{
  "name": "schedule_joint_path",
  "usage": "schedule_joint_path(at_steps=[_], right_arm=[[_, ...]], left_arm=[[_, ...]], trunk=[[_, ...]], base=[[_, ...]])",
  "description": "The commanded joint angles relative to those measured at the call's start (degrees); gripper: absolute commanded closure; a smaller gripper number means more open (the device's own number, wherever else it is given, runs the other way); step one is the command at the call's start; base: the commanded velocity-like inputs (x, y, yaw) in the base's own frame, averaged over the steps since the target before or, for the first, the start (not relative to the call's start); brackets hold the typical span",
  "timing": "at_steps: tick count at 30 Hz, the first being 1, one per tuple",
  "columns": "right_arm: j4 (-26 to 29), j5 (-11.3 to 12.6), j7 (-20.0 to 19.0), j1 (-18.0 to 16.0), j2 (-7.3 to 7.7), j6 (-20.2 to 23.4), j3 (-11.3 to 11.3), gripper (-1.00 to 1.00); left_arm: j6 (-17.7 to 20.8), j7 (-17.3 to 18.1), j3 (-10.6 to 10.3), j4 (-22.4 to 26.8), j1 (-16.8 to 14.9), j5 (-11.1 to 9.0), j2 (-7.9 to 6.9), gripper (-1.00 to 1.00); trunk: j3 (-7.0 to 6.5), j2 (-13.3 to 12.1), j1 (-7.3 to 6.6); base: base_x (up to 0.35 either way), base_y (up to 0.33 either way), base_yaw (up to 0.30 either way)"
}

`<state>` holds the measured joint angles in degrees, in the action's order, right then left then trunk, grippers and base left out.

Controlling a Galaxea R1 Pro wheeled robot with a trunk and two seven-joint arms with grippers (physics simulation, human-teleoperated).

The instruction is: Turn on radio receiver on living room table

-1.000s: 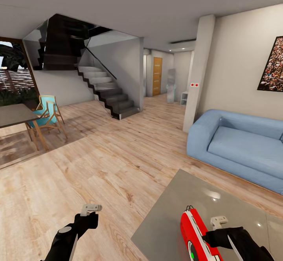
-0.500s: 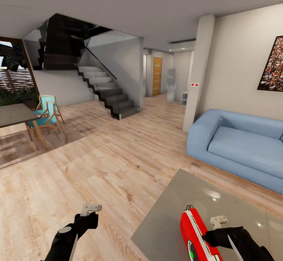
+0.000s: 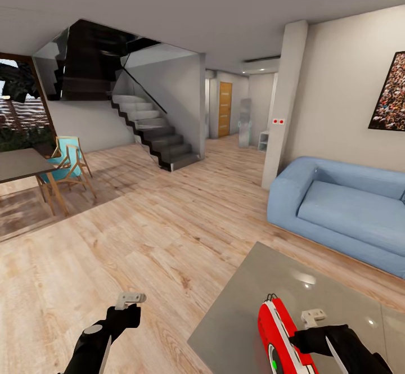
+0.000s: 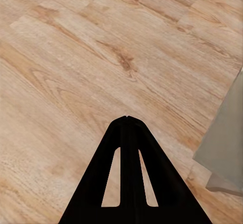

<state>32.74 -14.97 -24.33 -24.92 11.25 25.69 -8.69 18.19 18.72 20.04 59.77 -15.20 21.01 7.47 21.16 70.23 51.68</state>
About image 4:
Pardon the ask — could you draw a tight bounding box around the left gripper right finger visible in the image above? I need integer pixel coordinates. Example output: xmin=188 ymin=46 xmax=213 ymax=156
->
xmin=127 ymin=116 xmax=213 ymax=224

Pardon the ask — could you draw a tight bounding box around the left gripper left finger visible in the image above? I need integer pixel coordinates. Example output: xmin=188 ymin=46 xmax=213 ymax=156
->
xmin=58 ymin=116 xmax=135 ymax=224

